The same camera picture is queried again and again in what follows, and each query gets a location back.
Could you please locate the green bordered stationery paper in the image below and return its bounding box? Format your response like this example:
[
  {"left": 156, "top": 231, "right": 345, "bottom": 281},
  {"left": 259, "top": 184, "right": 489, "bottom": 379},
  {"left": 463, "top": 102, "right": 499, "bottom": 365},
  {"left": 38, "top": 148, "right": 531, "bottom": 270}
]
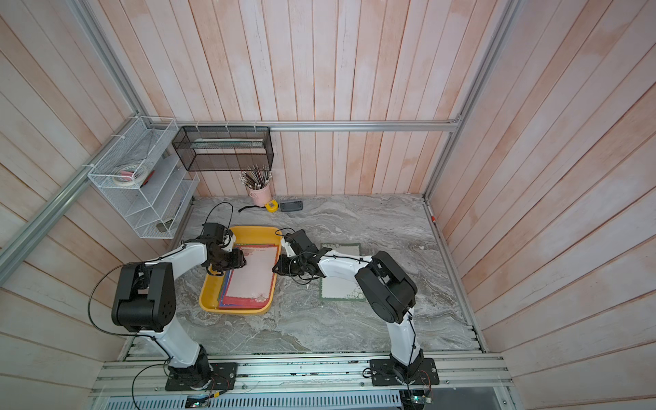
[{"left": 319, "top": 243, "right": 366, "bottom": 301}]

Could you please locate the red bordered stationery paper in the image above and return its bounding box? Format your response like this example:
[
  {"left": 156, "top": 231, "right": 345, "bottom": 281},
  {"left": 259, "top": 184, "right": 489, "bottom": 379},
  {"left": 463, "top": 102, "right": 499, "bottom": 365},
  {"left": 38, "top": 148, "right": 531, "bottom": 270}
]
[{"left": 223, "top": 244, "right": 278, "bottom": 310}]

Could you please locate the yellow plastic storage tray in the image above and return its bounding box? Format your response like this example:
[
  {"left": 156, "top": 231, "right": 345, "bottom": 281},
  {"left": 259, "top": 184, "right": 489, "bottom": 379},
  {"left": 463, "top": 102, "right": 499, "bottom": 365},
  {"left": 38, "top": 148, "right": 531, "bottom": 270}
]
[{"left": 199, "top": 225, "right": 281, "bottom": 315}]

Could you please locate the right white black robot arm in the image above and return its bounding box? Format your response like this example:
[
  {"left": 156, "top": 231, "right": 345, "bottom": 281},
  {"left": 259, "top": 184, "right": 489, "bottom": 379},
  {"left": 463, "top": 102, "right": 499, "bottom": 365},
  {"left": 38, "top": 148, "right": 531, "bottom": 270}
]
[{"left": 273, "top": 230, "right": 424, "bottom": 384}]

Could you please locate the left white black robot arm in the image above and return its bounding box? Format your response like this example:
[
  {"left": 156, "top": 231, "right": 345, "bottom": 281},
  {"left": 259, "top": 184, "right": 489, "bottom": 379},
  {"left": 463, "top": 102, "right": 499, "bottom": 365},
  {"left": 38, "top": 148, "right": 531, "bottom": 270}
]
[{"left": 111, "top": 222, "right": 246, "bottom": 391}]

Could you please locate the blue bordered stationery paper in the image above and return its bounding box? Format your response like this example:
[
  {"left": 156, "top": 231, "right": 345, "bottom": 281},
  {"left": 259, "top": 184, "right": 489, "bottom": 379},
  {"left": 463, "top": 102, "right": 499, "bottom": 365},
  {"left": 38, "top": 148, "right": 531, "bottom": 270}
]
[{"left": 217, "top": 270, "right": 232, "bottom": 308}]

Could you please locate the yellow tape measure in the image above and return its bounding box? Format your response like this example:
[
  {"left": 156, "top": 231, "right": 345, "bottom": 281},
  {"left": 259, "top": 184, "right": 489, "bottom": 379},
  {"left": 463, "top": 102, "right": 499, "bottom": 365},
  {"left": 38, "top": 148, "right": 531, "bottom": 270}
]
[{"left": 265, "top": 199, "right": 279, "bottom": 213}]

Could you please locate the pink pencil cup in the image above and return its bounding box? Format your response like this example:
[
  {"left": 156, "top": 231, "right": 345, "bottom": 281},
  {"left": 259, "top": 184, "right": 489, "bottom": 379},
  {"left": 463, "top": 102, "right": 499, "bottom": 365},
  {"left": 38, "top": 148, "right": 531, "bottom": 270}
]
[{"left": 247, "top": 184, "right": 273, "bottom": 207}]

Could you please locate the pencils bundle in cup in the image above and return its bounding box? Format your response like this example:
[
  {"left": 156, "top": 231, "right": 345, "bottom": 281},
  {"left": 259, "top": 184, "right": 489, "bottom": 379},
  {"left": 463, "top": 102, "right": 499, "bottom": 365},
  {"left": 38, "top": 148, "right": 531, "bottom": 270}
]
[{"left": 240, "top": 166, "right": 272, "bottom": 191}]

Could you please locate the tape roll on shelf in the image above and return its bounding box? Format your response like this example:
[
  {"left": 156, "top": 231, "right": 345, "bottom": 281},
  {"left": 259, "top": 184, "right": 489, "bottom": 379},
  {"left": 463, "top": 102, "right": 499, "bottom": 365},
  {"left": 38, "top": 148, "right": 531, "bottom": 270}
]
[{"left": 111, "top": 163, "right": 153, "bottom": 188}]

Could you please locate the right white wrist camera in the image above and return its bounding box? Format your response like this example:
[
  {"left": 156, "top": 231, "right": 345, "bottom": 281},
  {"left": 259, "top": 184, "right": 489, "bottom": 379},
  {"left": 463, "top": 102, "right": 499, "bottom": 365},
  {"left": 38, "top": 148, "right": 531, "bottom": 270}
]
[{"left": 280, "top": 237, "right": 297, "bottom": 258}]

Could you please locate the black mesh wall basket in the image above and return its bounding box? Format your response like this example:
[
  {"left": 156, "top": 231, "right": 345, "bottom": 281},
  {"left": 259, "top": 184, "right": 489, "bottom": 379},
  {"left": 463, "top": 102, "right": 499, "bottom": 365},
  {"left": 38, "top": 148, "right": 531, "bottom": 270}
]
[{"left": 172, "top": 126, "right": 274, "bottom": 172}]

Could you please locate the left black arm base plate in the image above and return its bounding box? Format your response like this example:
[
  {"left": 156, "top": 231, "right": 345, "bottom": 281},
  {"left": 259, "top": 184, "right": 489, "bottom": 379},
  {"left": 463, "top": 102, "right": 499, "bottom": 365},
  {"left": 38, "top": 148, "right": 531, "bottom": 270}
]
[{"left": 165, "top": 362, "right": 237, "bottom": 391}]

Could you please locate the white wire shelf rack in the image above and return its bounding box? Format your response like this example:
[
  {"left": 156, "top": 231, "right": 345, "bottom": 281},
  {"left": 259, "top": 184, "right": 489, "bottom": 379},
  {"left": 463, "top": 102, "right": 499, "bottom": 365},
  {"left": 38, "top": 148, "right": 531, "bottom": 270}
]
[{"left": 88, "top": 116, "right": 199, "bottom": 240}]

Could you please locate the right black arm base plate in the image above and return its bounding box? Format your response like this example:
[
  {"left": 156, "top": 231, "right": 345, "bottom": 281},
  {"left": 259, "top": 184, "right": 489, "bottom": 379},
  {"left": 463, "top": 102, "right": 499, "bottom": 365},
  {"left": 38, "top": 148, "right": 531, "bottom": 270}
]
[{"left": 368, "top": 357, "right": 440, "bottom": 386}]

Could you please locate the aluminium front rail frame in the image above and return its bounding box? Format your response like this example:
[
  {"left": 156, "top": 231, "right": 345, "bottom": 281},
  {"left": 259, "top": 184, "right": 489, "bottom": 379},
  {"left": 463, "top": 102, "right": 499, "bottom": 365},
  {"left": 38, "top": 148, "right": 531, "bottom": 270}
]
[{"left": 89, "top": 351, "right": 514, "bottom": 410}]

